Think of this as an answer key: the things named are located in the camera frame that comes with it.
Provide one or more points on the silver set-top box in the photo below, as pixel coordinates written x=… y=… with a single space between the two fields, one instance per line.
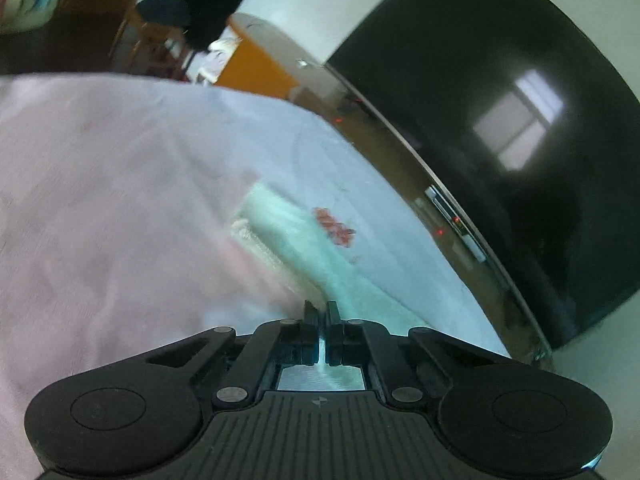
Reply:
x=465 y=240

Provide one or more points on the wooden chair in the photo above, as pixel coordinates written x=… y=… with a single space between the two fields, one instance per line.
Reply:
x=150 y=35

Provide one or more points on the white fleece cloth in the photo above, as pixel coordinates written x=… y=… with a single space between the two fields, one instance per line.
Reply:
x=290 y=240

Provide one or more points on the wooden television stand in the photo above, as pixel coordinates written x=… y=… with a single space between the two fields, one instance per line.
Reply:
x=260 y=70

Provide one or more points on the black television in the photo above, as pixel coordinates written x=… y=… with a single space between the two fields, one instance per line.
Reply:
x=500 y=85

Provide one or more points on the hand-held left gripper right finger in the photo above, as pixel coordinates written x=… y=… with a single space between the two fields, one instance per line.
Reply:
x=334 y=321

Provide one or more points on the white floral bed sheet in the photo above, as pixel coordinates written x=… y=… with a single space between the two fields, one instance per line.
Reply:
x=300 y=135

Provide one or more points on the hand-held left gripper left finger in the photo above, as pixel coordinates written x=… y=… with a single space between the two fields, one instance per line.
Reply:
x=308 y=321

